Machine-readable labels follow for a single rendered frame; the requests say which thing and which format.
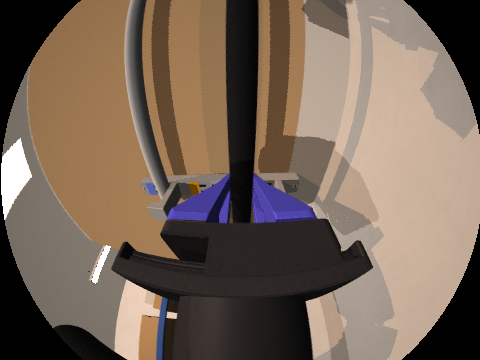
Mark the black bar with red ends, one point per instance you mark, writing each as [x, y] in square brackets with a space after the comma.
[242, 48]

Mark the grey metal bar with blue ends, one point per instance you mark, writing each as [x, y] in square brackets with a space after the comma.
[137, 95]

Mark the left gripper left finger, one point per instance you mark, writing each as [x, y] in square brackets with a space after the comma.
[206, 205]

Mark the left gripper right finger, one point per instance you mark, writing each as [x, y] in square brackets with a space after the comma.
[277, 205]

